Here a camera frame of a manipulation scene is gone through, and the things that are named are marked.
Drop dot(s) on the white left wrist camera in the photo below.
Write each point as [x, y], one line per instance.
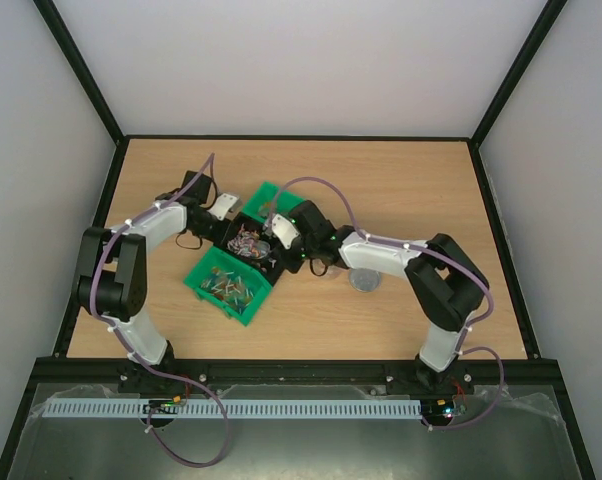
[224, 204]

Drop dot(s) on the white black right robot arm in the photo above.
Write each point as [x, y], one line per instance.
[451, 290]

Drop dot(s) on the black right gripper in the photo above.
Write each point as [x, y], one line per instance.
[283, 257]

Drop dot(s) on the black aluminium frame rail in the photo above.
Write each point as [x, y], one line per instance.
[403, 377]

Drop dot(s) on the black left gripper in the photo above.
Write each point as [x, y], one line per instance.
[219, 238]

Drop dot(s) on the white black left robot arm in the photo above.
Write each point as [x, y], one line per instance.
[111, 281]

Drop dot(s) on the silver metal jar lid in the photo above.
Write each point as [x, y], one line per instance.
[364, 280]

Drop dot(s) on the clear plastic candy jar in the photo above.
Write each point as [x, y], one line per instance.
[333, 272]

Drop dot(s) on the light blue slotted cable duct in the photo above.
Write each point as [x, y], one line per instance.
[241, 409]

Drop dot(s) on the left controller circuit board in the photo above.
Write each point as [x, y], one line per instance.
[165, 406]

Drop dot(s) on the black bin with lollipops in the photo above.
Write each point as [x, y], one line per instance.
[245, 227]

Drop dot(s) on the silver metal scoop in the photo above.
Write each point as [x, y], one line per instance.
[254, 249]

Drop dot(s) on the controller circuit board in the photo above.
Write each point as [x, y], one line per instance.
[165, 406]
[447, 407]

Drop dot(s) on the right controller circuit board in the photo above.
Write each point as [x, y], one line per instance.
[447, 407]

